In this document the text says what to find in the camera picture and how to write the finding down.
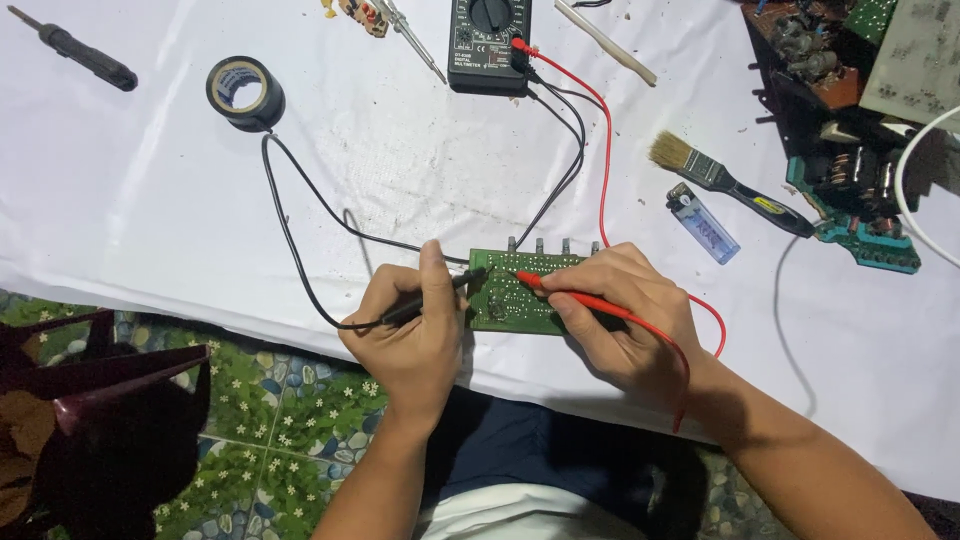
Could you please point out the small yellow red component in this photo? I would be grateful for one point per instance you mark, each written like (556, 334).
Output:
(364, 15)

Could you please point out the brown circuit board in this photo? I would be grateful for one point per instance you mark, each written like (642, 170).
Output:
(806, 52)

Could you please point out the dark maroon plastic chair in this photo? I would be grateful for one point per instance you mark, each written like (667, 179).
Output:
(112, 450)

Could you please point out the person's right hand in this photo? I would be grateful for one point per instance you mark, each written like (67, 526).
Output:
(637, 337)

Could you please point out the blue transparent lighter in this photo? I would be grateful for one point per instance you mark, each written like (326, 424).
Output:
(705, 229)

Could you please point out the small green circuit board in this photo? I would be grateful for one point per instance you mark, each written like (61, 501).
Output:
(870, 16)

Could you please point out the black digital multimeter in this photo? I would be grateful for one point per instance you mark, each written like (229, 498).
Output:
(487, 64)

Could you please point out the white tablecloth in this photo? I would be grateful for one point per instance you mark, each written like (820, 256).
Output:
(150, 195)

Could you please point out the red multimeter probe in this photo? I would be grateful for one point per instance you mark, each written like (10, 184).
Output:
(592, 303)

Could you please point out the black multimeter probe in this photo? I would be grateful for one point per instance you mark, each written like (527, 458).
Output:
(470, 280)

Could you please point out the white stick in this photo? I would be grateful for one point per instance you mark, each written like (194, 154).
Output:
(607, 45)

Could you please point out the beige perforated circuit board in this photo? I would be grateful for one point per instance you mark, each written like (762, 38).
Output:
(922, 67)

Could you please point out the white shirt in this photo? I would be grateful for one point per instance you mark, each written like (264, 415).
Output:
(517, 519)

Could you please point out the teal circuit board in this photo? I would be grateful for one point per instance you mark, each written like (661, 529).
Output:
(862, 240)

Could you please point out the navy blue shorts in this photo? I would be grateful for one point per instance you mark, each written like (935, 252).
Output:
(510, 442)

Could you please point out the black electrical tape roll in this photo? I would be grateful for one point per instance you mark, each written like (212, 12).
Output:
(259, 109)

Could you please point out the person's left hand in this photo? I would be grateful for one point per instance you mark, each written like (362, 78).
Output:
(405, 360)

